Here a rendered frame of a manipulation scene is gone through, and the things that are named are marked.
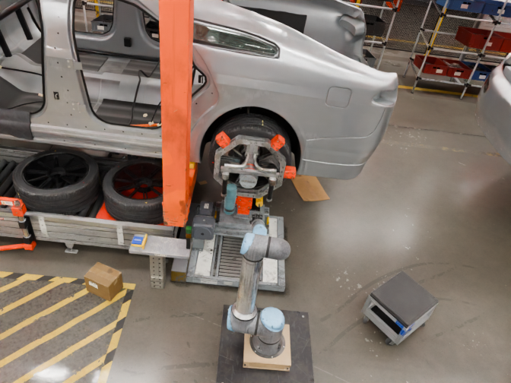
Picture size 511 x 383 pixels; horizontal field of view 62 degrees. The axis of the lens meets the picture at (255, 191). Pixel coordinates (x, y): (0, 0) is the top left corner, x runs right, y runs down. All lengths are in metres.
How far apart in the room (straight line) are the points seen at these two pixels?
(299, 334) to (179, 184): 1.30
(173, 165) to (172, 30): 0.89
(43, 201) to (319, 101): 2.25
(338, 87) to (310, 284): 1.62
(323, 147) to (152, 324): 1.84
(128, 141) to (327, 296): 2.02
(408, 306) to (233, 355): 1.33
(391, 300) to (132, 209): 2.08
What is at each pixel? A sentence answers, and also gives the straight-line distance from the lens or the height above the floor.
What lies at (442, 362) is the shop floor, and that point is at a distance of 3.68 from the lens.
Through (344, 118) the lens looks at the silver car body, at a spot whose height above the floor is 1.31.
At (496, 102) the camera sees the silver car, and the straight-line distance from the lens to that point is 4.78.
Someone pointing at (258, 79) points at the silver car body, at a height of 1.53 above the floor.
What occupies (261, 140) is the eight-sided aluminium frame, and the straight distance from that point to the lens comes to 3.15.
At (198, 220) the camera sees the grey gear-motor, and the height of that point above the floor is 0.40.
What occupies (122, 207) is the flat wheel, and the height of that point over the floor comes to 0.47.
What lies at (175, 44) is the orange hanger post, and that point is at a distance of 2.49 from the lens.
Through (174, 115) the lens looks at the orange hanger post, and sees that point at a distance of 2.67.
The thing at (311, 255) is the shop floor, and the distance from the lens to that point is 3.91.
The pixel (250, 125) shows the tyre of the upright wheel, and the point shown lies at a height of 1.18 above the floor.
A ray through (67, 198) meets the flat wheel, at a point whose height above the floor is 0.45.
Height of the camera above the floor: 2.80
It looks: 39 degrees down
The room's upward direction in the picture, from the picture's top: 9 degrees clockwise
